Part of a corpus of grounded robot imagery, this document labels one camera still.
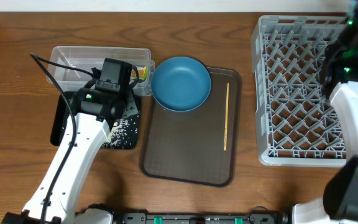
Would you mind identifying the rice pile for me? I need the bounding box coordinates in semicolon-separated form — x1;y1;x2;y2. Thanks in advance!
102;118;139;149

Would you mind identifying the yellow snack wrapper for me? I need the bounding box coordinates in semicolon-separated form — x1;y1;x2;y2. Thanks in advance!
131;66;148;80

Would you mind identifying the dark blue plate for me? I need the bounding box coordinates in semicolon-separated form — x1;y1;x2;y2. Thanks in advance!
150;57;212;112

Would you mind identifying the wooden chopstick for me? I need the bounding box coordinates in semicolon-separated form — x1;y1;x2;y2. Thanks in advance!
224;83;229;151

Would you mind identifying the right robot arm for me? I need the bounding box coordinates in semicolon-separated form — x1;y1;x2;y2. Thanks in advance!
288;1;358;223

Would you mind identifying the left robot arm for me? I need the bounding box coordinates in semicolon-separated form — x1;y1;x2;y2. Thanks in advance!
1;111;114;223

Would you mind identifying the grey dishwasher rack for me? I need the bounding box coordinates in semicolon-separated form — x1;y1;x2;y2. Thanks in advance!
251;16;348;167

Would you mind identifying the black tray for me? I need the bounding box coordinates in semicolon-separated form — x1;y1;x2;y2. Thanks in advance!
50;96;140;149

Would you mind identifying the clear plastic bin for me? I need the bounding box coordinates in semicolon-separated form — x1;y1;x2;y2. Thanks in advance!
48;46;155;96

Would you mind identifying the brown serving tray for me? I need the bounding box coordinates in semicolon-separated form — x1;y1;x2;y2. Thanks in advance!
139;67;242;187

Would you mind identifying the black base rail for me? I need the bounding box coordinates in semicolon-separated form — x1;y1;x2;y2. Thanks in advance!
109;210;290;224

